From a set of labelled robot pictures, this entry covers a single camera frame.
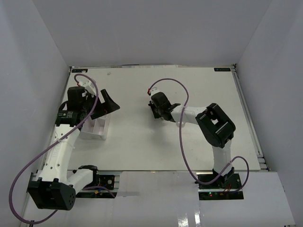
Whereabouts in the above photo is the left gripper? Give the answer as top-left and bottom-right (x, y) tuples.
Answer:
(81, 89), (120, 119)

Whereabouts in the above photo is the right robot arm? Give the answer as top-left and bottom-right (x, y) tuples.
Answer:
(148, 88), (236, 189)

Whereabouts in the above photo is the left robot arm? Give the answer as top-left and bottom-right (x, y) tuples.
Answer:
(27, 86), (120, 210)

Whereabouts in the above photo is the clear tape roll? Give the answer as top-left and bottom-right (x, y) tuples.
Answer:
(176, 122), (186, 128)

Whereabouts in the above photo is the white compartment tray front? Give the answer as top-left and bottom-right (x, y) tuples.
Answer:
(79, 114), (111, 140)

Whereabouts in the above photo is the left black table label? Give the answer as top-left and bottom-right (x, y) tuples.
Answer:
(71, 69), (88, 73)

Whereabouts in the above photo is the black table label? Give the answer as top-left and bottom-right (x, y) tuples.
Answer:
(71, 69), (88, 73)
(214, 68), (231, 72)

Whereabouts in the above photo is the right black table label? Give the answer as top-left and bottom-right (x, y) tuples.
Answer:
(214, 68), (231, 72)

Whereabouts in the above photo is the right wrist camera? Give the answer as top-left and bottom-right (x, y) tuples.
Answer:
(147, 87), (160, 96)

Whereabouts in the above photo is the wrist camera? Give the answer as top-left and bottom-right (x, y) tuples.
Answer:
(147, 87), (160, 96)
(77, 80), (96, 95)

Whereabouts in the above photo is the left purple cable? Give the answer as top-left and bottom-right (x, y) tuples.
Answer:
(9, 73), (99, 225)

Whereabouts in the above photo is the purple cable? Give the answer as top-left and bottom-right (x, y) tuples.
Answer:
(149, 78), (250, 192)
(9, 73), (99, 225)

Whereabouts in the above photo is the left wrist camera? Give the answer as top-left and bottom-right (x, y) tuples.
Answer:
(77, 80), (96, 95)

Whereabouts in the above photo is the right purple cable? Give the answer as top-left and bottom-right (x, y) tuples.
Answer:
(149, 78), (250, 192)

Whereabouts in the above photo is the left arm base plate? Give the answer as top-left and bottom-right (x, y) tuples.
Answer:
(76, 174), (118, 199)

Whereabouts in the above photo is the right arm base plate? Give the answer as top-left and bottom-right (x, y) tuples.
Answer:
(195, 174), (244, 201)

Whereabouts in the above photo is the right aluminium rail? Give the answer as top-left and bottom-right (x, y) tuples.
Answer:
(231, 64), (271, 172)

